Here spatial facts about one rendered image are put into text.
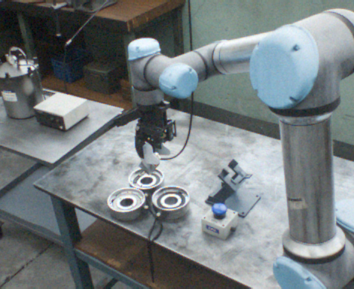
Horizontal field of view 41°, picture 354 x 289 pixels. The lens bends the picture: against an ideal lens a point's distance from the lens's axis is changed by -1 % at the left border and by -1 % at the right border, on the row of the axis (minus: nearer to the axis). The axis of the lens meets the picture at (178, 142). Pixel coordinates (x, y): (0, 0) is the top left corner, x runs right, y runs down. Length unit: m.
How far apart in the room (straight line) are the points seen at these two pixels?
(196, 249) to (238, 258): 0.11
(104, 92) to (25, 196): 1.04
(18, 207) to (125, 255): 0.98
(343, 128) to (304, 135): 2.12
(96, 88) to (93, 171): 1.78
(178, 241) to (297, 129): 0.59
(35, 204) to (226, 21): 1.51
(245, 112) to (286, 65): 2.43
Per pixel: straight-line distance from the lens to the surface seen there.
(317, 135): 0.80
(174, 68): 1.06
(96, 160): 1.61
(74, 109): 2.04
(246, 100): 3.11
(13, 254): 2.56
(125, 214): 1.33
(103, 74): 3.19
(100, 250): 1.65
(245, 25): 2.91
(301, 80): 0.72
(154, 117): 1.21
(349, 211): 1.04
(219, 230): 1.26
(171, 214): 1.32
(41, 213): 2.39
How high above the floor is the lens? 1.70
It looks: 33 degrees down
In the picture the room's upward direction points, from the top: 4 degrees counter-clockwise
